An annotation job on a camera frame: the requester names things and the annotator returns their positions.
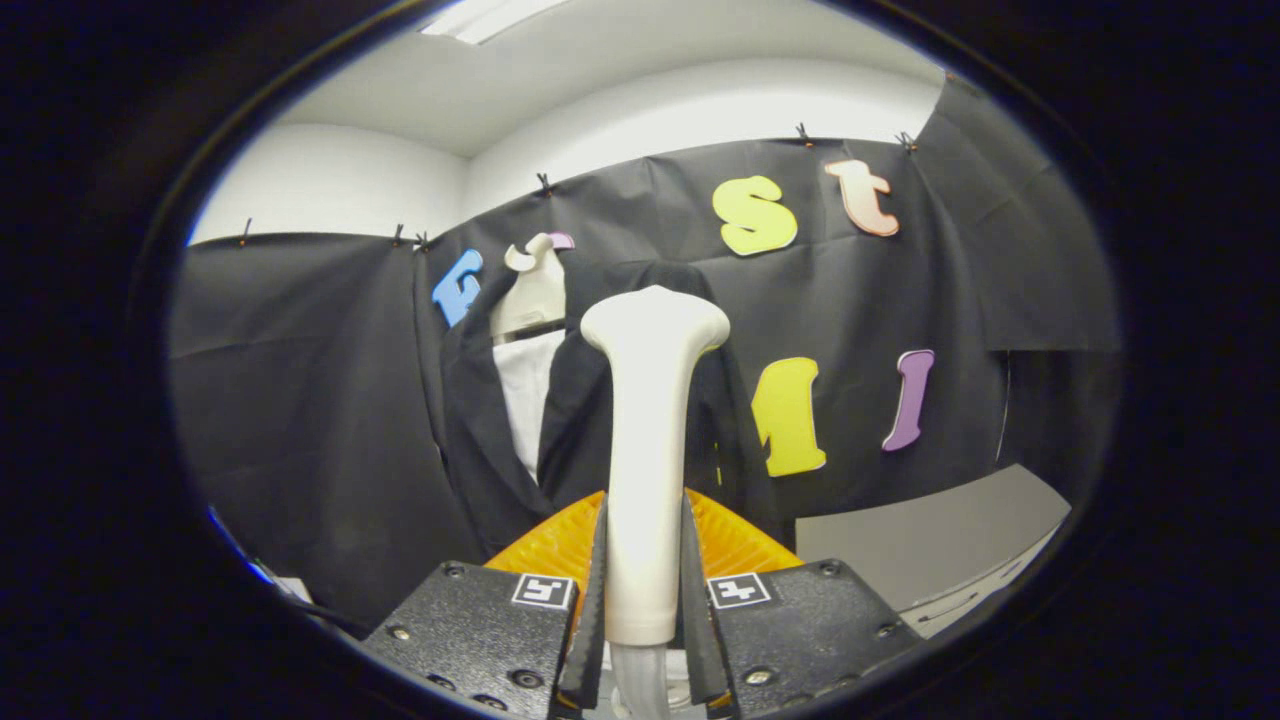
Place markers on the grey cabinet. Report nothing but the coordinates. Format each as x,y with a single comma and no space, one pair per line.
930,540

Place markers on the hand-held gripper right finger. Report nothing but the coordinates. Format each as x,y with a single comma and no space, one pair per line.
800,630

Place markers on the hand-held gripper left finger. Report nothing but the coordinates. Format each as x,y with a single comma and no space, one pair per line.
480,640

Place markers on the white shirt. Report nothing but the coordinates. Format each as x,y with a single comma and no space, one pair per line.
525,390

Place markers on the black backdrop cloth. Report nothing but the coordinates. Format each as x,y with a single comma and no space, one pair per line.
300,400

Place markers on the black suit jacket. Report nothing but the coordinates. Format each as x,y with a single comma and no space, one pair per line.
570,420

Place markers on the white mannequin hanger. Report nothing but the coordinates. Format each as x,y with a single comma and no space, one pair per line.
535,295

